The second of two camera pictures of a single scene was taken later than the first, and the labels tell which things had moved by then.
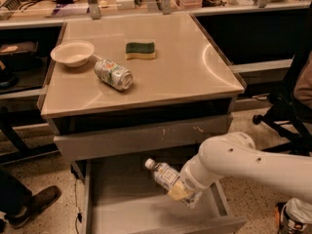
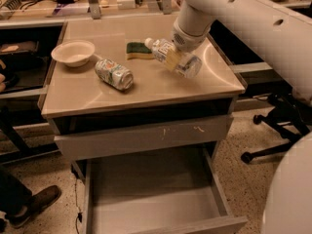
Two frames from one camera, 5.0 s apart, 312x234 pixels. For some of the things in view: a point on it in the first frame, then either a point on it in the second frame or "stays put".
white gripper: [187, 176] → [187, 40]
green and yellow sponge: [139, 51] stays put
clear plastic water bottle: [165, 175] → [165, 52]
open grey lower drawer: [125, 196] stays put
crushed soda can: [113, 73] stays put
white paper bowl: [72, 53] stays put
